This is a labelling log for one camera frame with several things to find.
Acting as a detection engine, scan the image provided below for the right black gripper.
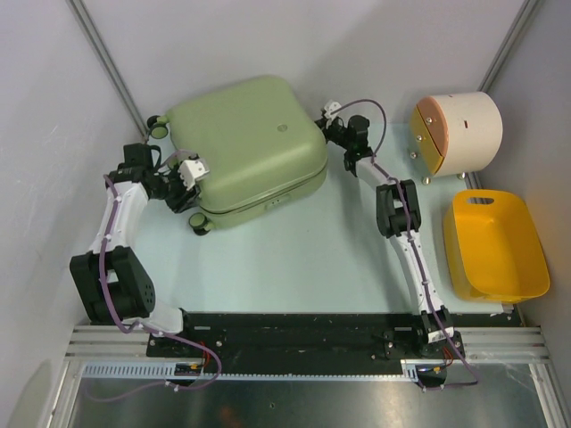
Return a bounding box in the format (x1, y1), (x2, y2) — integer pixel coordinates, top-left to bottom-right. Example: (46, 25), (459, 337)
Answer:
(308, 116), (353, 151)

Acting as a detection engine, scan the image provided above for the green hard-shell suitcase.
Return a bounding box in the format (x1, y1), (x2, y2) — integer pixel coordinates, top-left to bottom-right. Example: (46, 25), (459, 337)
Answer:
(147, 75), (328, 235)

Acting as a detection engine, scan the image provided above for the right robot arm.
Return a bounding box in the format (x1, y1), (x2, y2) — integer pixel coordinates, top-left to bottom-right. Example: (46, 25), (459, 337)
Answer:
(316, 114), (461, 358)

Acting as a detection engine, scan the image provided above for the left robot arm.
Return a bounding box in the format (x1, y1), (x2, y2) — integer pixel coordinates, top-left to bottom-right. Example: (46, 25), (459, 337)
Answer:
(70, 143), (210, 357)

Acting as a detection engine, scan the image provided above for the white cylindrical container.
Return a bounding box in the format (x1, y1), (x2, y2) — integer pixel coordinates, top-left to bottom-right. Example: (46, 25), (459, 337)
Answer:
(409, 92), (503, 184)

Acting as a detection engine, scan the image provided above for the yellow plastic basket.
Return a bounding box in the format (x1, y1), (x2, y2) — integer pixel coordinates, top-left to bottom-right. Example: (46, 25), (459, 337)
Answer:
(443, 189), (550, 304)

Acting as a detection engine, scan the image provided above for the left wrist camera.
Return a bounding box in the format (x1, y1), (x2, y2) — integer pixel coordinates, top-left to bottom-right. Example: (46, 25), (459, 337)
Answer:
(178, 157), (210, 190)

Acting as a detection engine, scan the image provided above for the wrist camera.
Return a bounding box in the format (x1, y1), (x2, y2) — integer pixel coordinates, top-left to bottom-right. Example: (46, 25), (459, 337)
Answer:
(322, 100), (342, 120)
(178, 157), (210, 190)

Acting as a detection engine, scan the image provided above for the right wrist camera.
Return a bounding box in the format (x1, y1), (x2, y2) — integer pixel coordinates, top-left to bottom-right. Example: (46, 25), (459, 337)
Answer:
(322, 100), (342, 120)

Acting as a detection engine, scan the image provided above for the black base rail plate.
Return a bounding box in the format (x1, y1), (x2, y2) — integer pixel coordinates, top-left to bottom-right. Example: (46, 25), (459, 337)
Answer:
(146, 311), (523, 375)

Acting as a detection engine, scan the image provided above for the left corner aluminium post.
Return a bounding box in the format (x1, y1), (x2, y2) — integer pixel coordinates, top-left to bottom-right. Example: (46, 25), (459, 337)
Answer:
(66, 0), (147, 136)

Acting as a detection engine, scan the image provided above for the corner aluminium post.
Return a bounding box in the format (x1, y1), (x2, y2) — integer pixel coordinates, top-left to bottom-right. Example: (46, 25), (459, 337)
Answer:
(66, 0), (147, 136)
(478, 0), (545, 93)

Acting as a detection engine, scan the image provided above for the white slotted cable duct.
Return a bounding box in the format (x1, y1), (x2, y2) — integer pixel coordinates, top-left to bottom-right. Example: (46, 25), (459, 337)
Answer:
(82, 361), (446, 383)

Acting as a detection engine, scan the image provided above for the right corner aluminium post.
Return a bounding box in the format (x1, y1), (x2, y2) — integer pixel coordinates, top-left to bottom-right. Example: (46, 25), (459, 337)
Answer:
(478, 0), (545, 93)

